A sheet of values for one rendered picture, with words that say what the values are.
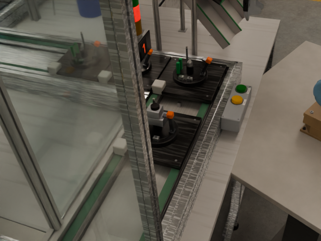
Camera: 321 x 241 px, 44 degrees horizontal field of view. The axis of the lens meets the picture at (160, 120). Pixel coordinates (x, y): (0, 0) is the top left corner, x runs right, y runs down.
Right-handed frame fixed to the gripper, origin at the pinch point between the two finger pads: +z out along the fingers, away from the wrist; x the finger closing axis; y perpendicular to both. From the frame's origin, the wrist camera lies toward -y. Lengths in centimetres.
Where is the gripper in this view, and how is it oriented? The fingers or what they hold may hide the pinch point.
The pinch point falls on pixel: (245, 16)
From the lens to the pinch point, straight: 145.6
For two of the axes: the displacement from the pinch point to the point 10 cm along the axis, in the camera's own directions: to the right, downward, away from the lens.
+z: 0.8, 7.4, 6.7
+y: 9.3, 1.9, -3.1
